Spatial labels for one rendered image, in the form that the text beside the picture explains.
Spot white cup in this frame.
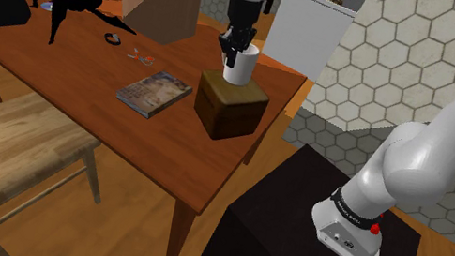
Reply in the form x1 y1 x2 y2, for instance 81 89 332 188
220 38 263 90

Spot tan cardboard box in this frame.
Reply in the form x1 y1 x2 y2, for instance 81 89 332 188
109 0 204 52

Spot grey paperback book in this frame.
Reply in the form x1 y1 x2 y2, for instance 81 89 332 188
112 64 196 127

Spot black robot stand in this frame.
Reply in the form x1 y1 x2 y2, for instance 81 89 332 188
197 128 434 256

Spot dark brown wooden box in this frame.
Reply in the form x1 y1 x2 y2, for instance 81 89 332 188
189 67 275 149

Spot small black ring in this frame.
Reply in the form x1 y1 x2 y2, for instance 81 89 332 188
102 30 125 48

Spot small orange and white scissors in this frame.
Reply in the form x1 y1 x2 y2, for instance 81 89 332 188
126 46 158 68

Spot brown wooden table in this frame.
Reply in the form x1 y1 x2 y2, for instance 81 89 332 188
0 0 320 256

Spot white cabinet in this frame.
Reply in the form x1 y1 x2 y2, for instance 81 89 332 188
257 0 362 89

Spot black reclining figure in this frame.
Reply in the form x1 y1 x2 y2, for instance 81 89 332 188
12 0 144 60

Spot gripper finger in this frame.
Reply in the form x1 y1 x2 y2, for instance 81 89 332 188
212 26 244 69
236 25 258 53

